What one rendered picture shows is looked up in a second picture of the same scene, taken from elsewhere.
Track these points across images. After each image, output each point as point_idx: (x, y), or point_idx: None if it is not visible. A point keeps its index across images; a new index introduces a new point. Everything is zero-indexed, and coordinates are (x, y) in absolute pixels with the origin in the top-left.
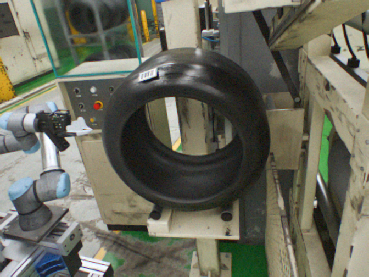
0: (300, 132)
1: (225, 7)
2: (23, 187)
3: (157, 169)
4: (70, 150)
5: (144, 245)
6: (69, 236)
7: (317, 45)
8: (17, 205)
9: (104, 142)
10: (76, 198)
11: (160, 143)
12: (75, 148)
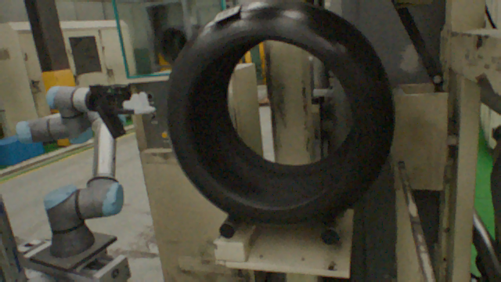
0: (443, 130)
1: None
2: (63, 193)
3: (237, 178)
4: (138, 200)
5: None
6: (111, 271)
7: (464, 14)
8: (52, 218)
9: (166, 116)
10: (135, 255)
11: (243, 144)
12: (145, 197)
